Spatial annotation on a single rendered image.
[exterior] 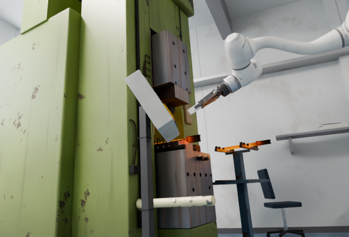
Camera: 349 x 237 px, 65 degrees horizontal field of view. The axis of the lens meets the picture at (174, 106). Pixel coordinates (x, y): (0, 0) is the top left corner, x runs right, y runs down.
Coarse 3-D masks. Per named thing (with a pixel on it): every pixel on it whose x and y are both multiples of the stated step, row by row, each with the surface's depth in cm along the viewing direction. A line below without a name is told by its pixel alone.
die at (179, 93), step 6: (174, 84) 186; (156, 90) 193; (162, 90) 190; (168, 90) 188; (174, 90) 185; (180, 90) 192; (162, 96) 189; (168, 96) 186; (174, 96) 184; (180, 96) 190; (186, 96) 199; (162, 102) 193; (168, 102) 194; (174, 102) 195; (180, 102) 196; (186, 102) 197
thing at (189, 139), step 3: (195, 135) 182; (198, 135) 181; (186, 138) 184; (189, 138) 184; (192, 138) 183; (195, 138) 182; (198, 138) 181; (186, 141) 183; (189, 141) 184; (192, 141) 182; (195, 141) 181; (198, 141) 182
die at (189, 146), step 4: (176, 140) 181; (180, 140) 179; (184, 140) 182; (156, 144) 183; (160, 144) 181; (164, 144) 179; (168, 144) 178; (172, 144) 176; (176, 144) 175; (188, 144) 185; (192, 144) 191; (156, 148) 182; (188, 148) 184; (192, 148) 190
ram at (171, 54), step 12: (156, 36) 198; (168, 36) 193; (156, 48) 195; (168, 48) 190; (180, 48) 206; (156, 60) 193; (168, 60) 187; (180, 60) 202; (156, 72) 190; (168, 72) 185; (180, 72) 198; (156, 84) 188; (168, 84) 187; (180, 84) 194
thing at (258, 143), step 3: (258, 141) 209; (261, 141) 208; (264, 141) 207; (267, 141) 205; (270, 141) 204; (246, 144) 215; (249, 144) 213; (252, 144) 211; (255, 144) 210; (258, 144) 208; (261, 144) 207; (264, 144) 208; (225, 147) 226; (228, 147) 224; (231, 147) 222; (234, 147) 221; (237, 147) 219
